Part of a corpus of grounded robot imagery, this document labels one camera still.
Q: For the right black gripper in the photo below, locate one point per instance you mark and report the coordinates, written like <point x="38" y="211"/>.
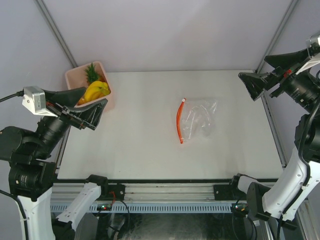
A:
<point x="256" y="81"/>

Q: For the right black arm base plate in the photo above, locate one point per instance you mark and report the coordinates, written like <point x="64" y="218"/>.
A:
<point x="224" y="192"/>

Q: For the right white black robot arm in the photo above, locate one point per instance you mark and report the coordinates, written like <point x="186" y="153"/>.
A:
<point x="302" y="173"/>

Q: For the fake pineapple green crown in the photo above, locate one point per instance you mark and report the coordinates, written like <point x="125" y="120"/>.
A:
<point x="92" y="75"/>

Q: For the clear zip top bag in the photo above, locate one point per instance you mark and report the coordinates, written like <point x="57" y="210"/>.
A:
<point x="195" y="118"/>

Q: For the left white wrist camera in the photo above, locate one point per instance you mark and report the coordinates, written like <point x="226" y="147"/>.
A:
<point x="34" y="100"/>

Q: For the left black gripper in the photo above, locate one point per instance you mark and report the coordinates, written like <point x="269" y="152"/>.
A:
<point x="91" y="115"/>

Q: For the fake orange carrot pieces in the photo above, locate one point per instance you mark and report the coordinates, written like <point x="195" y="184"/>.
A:
<point x="81" y="102"/>

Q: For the aluminium rail frame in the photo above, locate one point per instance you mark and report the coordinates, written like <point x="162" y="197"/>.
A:
<point x="167" y="192"/>

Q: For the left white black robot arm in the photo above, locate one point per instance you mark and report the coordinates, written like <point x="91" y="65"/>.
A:
<point x="31" y="174"/>

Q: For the yellow fake banana bunch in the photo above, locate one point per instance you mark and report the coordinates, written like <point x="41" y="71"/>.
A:
<point x="96" y="90"/>

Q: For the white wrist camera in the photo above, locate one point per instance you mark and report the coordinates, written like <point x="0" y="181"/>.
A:
<point x="313" y="53"/>
<point x="34" y="100"/>

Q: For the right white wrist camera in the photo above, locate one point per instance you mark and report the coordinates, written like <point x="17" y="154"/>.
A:
<point x="313" y="53"/>

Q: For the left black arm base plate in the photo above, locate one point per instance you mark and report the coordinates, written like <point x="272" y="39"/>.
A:
<point x="114" y="192"/>

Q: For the grey slotted cable duct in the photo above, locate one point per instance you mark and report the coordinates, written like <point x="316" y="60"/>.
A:
<point x="166" y="208"/>

